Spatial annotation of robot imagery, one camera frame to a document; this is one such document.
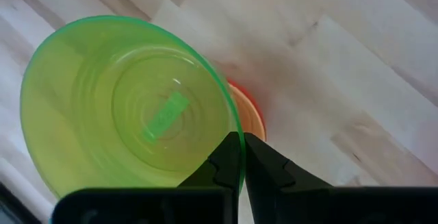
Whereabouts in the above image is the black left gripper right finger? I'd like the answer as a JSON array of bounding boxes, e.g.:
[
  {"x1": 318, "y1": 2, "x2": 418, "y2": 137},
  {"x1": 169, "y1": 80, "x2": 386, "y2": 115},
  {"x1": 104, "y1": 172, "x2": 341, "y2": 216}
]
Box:
[{"x1": 244, "y1": 132, "x2": 438, "y2": 224}]

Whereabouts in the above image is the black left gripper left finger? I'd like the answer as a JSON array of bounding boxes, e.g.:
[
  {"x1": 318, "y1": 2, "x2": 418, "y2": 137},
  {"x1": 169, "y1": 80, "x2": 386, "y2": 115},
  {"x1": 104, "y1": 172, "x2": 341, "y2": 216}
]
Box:
[{"x1": 51, "y1": 131, "x2": 242, "y2": 224}]

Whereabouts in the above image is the green plastic bowl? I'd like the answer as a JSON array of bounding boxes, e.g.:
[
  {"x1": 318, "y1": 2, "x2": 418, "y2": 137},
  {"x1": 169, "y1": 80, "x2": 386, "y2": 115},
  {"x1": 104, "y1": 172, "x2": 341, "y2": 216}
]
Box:
[{"x1": 19, "y1": 14, "x2": 246, "y2": 199}]

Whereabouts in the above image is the orange plastic bowl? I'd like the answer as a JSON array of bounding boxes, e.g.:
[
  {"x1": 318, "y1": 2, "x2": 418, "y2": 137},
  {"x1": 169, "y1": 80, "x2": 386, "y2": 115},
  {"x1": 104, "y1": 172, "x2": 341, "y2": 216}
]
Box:
[{"x1": 227, "y1": 79, "x2": 267, "y2": 142}]

